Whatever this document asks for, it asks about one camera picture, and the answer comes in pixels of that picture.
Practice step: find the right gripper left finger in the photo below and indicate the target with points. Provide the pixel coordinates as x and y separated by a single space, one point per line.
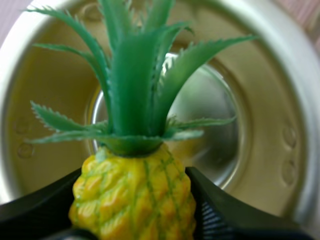
32 215

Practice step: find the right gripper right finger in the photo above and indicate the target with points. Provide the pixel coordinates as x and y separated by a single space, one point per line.
225 215

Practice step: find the yellow toy pineapple green crown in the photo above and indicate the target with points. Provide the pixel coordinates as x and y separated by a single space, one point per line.
132 190

